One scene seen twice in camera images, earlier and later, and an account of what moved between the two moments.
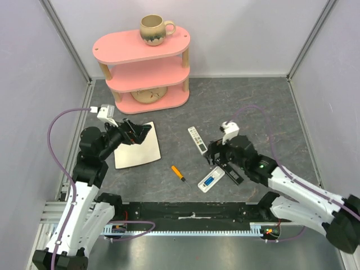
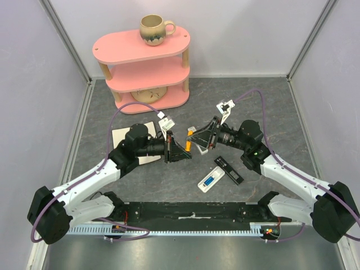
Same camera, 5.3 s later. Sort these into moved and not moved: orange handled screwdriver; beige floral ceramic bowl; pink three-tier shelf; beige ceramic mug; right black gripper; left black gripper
Moved: orange handled screwdriver; left black gripper; right black gripper
Not moved: pink three-tier shelf; beige floral ceramic bowl; beige ceramic mug
